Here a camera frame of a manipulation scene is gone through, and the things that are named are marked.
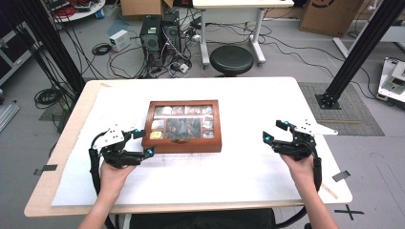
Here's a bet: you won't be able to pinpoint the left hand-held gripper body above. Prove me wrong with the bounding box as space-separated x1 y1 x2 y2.
92 126 144 170

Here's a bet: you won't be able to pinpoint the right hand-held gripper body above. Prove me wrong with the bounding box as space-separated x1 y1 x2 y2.
272 118 339 162

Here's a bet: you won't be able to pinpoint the wooden box with glass lid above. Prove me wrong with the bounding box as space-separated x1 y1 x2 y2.
141 99 223 155

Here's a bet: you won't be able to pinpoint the person's left hand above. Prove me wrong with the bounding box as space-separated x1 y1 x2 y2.
98 159 139 202

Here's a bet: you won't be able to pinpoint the person's right hand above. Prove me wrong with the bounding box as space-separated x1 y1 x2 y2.
279 154 317 191

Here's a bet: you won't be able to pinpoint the group of small packets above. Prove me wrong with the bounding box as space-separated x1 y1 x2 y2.
150 105 215 141

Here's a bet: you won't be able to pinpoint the black tape strip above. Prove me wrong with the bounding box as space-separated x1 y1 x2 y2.
32 163 59 177
331 170 352 183

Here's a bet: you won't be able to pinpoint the thin wooden stick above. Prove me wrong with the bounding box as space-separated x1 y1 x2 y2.
319 182 339 200

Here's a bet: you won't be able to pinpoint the grey floor mat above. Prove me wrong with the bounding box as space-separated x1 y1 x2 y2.
297 81 386 137

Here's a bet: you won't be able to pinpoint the black round stool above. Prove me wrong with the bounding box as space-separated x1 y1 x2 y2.
209 44 255 77

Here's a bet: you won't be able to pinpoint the person's dark clothing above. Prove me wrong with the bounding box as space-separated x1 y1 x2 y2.
128 208 279 229

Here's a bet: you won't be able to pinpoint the small white device box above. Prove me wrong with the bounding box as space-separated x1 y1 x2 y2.
108 29 132 52

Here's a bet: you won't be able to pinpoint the open black computer tower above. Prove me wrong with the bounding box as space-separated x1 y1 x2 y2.
161 9 182 54

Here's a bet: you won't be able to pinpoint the white machine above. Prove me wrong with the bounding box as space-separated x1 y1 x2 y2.
376 56 405 105

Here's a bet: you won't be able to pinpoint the large cardboard box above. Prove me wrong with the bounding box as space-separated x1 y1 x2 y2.
298 0 366 38

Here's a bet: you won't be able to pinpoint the silver metal profiles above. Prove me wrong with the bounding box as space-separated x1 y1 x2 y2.
0 100 21 134

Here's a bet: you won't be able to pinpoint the small cardboard box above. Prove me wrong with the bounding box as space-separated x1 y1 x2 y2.
119 0 175 18

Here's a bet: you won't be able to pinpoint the white desk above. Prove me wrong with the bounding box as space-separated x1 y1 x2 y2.
192 0 295 68

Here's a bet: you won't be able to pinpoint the round white table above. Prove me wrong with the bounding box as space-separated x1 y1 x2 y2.
47 0 107 24

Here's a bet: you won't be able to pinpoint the dark metal rack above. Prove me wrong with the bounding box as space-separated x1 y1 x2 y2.
0 21 43 88

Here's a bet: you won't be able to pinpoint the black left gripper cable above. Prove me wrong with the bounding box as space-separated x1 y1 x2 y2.
88 131 117 229

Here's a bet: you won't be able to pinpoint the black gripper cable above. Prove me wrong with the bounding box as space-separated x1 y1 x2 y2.
88 131 117 229
275 148 324 229

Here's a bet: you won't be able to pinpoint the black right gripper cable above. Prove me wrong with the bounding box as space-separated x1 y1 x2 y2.
275 148 324 229

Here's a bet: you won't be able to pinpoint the small black cable coil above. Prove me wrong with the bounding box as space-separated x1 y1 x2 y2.
91 42 114 57

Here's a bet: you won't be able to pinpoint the large black cable coil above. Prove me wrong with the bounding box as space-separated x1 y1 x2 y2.
33 87 65 110

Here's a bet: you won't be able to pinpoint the black metal post with base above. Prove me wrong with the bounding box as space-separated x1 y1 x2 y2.
314 0 405 111

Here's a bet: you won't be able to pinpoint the black metal post with cables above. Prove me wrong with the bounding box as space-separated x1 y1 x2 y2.
12 0 87 97

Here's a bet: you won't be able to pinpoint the white table frame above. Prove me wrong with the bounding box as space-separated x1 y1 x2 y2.
331 18 405 59

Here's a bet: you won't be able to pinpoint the red cable coil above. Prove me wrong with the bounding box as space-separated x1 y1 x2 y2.
52 4 77 19

